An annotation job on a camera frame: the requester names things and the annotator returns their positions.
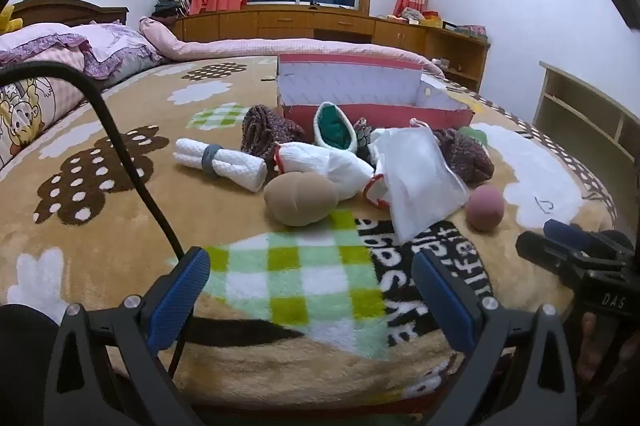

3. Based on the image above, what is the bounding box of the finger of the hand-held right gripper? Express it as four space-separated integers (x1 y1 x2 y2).
542 219 633 257
515 230 591 287

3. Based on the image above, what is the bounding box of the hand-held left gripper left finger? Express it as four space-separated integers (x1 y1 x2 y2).
44 247 212 426

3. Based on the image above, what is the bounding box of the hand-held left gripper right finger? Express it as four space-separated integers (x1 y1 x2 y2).
411 250 578 426

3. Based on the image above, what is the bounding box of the pink soft ball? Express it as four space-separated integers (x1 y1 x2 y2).
466 185 506 232

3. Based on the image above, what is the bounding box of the white mesh drawstring bag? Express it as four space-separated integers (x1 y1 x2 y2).
372 119 470 244

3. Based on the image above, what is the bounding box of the white glove red trim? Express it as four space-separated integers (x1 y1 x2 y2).
362 173 396 209
274 141 373 202

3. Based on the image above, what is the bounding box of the white towel grey band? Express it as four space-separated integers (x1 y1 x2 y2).
174 137 268 193

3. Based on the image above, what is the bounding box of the beige soft ball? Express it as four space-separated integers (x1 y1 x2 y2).
263 171 341 227

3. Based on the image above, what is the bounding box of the small patterned knit sock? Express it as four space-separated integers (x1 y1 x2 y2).
353 119 373 152

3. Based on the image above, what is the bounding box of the maroon knit sock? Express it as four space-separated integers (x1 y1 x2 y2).
240 105 307 157

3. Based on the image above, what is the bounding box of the green white knitted sock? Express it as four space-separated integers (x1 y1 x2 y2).
313 101 360 153

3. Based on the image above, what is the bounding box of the red white cardboard box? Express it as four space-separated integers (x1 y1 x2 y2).
276 52 476 128

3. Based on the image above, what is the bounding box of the person's right hand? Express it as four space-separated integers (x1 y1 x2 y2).
577 310 640 384

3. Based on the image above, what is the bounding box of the light wooden shelf unit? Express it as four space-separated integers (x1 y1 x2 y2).
532 60 640 162

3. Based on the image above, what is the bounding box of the dark cloth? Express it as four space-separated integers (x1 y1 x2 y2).
0 303 61 426

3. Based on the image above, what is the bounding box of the row of colourful boxes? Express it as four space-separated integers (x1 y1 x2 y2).
442 21 488 40

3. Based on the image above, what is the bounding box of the cartoon printed pillow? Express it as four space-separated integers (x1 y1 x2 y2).
0 74 88 177

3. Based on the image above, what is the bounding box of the pink rolled quilt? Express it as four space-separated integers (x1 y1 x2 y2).
138 16 446 80

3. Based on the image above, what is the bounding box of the pile of folded clothes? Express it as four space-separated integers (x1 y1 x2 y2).
152 0 193 27

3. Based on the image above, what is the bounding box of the long wooden cabinet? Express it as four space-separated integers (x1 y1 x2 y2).
170 4 492 94

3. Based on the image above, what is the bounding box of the wooden headboard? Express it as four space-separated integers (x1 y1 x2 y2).
11 0 130 27

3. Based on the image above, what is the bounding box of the yellow plush toy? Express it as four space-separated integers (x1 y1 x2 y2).
0 5 23 34

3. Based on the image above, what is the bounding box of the black cable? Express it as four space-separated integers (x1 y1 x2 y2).
0 61 187 379

